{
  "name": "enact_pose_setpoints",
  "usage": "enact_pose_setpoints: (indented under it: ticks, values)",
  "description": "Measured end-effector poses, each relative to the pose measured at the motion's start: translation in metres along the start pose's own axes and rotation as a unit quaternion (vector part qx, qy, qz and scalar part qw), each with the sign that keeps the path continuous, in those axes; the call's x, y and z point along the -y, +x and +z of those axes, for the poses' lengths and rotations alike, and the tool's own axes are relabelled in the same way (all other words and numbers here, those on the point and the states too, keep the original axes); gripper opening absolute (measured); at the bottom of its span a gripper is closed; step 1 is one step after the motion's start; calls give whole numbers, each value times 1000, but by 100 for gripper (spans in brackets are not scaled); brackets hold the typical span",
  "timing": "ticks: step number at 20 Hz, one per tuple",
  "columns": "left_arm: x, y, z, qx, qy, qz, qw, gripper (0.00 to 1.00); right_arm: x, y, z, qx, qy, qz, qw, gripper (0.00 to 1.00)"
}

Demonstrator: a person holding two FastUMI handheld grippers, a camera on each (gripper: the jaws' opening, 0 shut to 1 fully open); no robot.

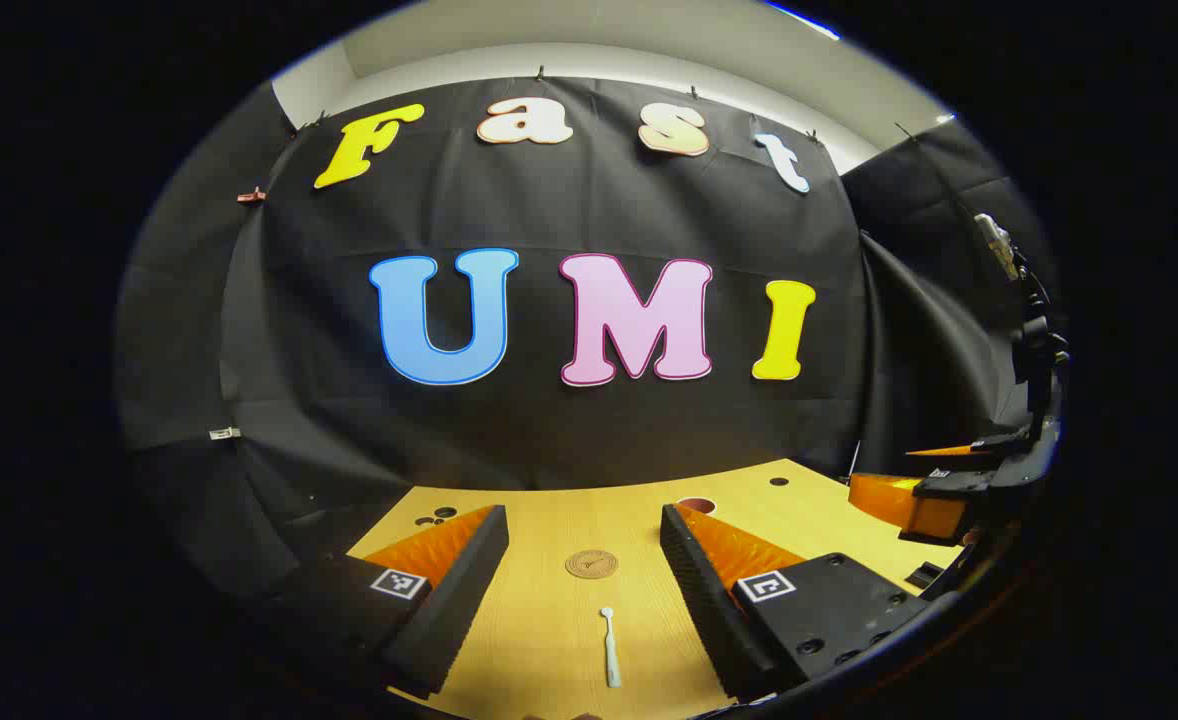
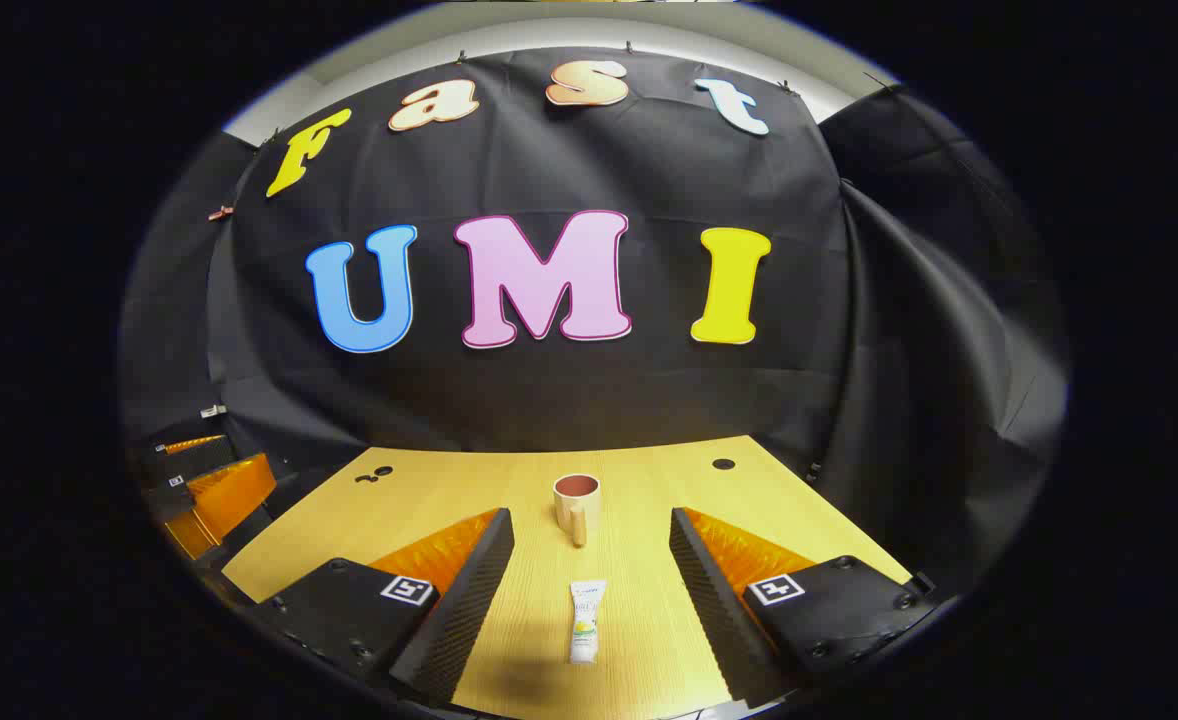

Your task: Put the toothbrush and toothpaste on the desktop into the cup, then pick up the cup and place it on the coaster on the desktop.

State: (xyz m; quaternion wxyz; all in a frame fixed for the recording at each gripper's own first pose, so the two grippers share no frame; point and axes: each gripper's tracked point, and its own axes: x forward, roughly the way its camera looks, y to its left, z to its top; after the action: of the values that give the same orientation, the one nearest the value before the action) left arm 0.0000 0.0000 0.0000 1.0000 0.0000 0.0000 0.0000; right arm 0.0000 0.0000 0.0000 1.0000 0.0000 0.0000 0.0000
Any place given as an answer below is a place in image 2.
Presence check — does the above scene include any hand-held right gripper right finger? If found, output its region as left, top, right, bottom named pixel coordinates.
left=669, top=507, right=940, bottom=706

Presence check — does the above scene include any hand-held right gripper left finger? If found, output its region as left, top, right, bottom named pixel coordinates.
left=249, top=507, right=516, bottom=706

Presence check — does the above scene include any white toothpaste tube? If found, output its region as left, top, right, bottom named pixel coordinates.
left=568, top=580, right=608, bottom=665

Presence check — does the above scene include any beige cup with handle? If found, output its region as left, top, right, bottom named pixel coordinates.
left=552, top=473, right=602, bottom=548

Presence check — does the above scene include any wooden desktop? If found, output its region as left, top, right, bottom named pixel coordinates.
left=221, top=435, right=912, bottom=720

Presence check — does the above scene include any black backdrop cloth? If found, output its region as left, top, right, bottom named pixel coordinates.
left=117, top=45, right=1070, bottom=601

